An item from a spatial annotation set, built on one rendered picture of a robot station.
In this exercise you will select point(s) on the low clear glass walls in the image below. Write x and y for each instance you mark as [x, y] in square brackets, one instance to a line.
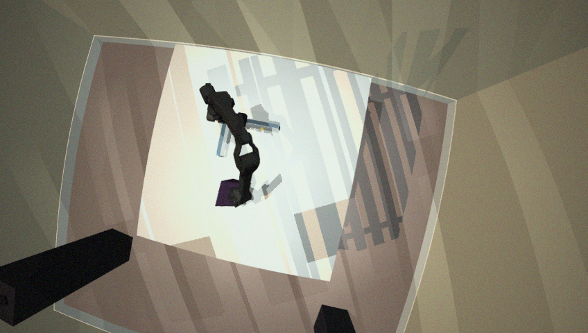
[227, 132]

